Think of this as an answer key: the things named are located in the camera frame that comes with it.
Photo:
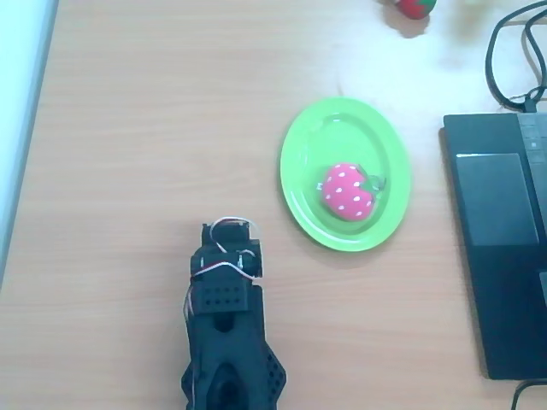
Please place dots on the red toy tomato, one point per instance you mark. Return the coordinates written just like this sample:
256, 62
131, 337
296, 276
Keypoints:
414, 8

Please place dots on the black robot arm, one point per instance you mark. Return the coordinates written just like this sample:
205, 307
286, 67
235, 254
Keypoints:
231, 350

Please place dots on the green plastic plate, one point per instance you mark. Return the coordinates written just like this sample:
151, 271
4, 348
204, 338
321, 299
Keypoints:
325, 141

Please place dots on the black laptop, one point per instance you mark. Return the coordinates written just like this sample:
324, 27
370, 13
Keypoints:
491, 200

